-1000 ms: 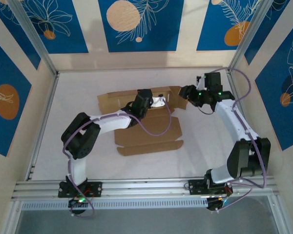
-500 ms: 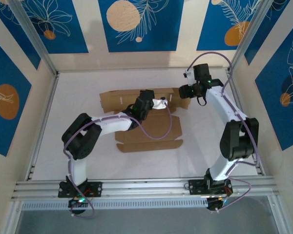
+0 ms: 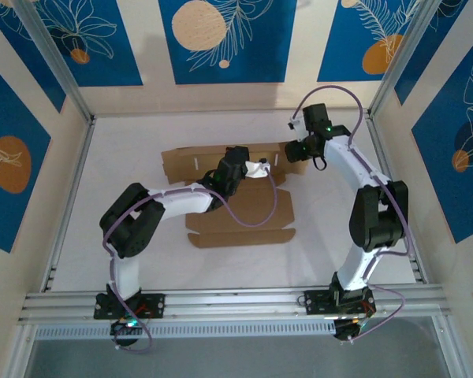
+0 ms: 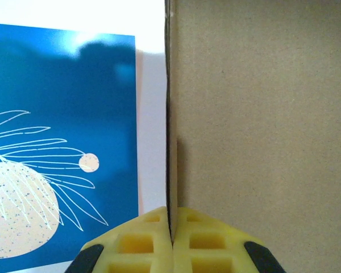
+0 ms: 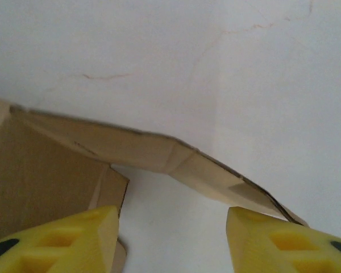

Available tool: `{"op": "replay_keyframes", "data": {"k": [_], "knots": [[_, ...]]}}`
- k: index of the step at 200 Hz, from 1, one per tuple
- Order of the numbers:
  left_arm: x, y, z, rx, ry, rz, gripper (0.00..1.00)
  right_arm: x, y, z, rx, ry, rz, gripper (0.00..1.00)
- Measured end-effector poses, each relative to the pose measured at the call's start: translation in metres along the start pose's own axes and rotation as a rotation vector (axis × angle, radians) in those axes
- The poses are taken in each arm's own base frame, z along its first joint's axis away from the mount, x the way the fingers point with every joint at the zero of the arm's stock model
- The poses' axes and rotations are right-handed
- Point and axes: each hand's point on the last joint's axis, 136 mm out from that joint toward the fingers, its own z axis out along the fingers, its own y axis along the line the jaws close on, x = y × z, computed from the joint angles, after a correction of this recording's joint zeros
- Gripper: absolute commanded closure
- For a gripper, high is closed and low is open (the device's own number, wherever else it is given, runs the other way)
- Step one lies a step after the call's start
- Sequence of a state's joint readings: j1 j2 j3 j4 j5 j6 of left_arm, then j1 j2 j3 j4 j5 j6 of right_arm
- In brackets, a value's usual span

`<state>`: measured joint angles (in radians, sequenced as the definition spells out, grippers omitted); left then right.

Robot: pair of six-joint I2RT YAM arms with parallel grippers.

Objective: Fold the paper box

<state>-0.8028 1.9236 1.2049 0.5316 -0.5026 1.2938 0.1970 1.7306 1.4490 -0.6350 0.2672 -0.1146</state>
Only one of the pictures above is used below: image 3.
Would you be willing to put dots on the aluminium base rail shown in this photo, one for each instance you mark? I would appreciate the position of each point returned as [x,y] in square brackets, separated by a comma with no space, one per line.
[228,305]

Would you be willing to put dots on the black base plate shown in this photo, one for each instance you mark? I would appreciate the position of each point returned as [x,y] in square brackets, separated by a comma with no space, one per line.
[153,305]
[317,303]

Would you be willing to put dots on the aluminium right side rail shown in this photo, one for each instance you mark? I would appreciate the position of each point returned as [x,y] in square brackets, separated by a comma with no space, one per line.
[374,128]

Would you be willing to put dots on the aluminium left side rail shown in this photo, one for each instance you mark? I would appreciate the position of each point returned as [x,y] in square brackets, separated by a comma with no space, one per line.
[83,145]

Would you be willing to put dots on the aluminium frame post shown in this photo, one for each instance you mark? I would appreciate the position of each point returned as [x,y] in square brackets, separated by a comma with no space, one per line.
[404,59]
[55,59]

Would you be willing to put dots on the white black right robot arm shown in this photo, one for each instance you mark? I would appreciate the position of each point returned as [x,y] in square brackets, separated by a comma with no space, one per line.
[354,165]

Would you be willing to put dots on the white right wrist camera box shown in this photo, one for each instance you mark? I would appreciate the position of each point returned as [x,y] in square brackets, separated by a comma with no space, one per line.
[296,128]

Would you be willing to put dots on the brown cardboard box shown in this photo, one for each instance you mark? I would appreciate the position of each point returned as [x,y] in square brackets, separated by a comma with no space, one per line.
[256,208]

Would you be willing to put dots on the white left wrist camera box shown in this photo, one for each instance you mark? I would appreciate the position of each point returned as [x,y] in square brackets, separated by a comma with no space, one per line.
[256,169]

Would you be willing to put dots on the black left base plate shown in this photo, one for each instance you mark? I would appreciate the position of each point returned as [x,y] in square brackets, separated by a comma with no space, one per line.
[153,305]

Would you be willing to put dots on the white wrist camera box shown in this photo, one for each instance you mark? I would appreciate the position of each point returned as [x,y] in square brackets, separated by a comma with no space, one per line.
[256,169]
[296,128]

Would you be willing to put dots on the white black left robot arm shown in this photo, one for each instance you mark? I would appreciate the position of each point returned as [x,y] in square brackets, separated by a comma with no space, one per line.
[181,202]

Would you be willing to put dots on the aluminium right frame post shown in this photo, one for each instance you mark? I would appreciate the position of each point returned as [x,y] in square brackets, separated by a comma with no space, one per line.
[404,59]

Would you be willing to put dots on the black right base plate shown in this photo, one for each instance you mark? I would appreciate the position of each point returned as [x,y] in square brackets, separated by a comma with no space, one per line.
[317,303]

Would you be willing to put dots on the aluminium left frame post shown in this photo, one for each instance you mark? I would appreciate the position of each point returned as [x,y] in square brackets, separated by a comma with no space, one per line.
[55,59]

